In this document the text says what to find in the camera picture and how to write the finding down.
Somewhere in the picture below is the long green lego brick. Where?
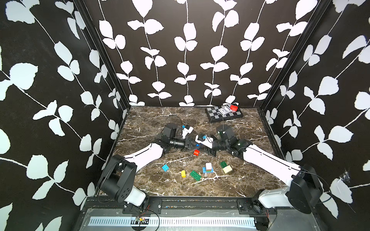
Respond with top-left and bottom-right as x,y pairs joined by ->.
190,170 -> 202,182

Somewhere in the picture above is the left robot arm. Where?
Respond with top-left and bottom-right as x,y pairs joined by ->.
98,123 -> 200,207

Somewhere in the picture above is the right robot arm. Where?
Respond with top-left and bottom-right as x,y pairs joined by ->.
195,125 -> 323,214

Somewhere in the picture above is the dark green lego brick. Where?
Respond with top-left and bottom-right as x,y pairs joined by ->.
220,161 -> 227,168

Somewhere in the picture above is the cream lego brick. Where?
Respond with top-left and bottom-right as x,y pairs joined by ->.
223,165 -> 233,174

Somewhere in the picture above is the cyan lego brick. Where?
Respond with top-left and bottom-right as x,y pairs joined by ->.
162,164 -> 169,172

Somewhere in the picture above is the black white chessboard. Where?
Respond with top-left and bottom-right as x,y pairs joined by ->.
205,105 -> 243,123

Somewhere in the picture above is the playing card deck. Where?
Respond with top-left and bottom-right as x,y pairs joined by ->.
218,106 -> 232,116

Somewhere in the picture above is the red block on chessboard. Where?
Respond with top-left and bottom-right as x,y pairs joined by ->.
229,105 -> 238,112

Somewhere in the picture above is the white perforated strip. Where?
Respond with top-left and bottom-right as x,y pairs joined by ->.
88,217 -> 256,228

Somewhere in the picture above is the small circuit board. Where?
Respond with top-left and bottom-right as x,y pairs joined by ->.
131,217 -> 150,226

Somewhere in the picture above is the black mounting rail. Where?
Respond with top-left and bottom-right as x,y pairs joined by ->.
83,196 -> 314,216

